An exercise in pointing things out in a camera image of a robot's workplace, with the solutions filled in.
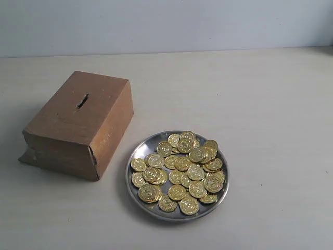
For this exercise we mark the brown cardboard coin box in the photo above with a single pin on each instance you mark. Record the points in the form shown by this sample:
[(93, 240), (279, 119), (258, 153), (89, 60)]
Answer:
[(79, 129)]

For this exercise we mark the gold coin back top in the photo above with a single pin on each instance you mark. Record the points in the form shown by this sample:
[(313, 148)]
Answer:
[(189, 135)]

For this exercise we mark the gold coin back left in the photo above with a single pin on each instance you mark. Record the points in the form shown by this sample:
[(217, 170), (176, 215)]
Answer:
[(164, 149)]

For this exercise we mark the gold coin far left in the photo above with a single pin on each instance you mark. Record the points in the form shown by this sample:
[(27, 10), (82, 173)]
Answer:
[(138, 164)]

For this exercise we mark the round silver metal plate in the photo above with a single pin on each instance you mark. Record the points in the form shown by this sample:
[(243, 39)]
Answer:
[(147, 146)]

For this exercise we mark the gold coin left stack top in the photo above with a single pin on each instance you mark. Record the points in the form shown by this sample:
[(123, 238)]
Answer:
[(151, 174)]

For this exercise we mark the gold coin stack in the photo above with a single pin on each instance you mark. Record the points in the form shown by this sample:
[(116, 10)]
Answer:
[(149, 193), (151, 174)]

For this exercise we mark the gold coin lower left edge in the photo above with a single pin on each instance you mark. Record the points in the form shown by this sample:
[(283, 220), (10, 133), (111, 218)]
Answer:
[(138, 180)]

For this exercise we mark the gold coin stack front left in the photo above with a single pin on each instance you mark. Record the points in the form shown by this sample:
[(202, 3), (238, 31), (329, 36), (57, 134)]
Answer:
[(149, 193)]

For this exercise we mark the gold coin right side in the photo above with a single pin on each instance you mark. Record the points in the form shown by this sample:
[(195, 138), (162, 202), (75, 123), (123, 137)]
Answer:
[(213, 184)]

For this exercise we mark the gold coin front centre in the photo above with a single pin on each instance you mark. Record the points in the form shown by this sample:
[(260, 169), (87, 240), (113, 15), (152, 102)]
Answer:
[(166, 204)]

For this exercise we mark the gold coin front right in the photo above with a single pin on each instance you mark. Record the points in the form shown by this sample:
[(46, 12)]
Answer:
[(189, 206)]

